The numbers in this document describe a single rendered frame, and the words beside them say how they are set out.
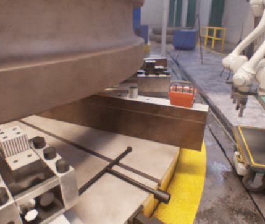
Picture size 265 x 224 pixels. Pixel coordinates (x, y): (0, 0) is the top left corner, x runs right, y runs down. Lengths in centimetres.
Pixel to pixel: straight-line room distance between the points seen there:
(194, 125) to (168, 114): 23
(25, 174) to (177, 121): 118
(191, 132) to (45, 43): 125
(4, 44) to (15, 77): 20
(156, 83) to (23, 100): 186
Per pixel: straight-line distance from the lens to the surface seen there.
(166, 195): 132
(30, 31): 131
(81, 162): 166
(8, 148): 107
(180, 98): 163
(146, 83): 267
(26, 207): 106
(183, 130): 174
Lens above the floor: 131
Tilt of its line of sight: 24 degrees down
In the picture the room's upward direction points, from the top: straight up
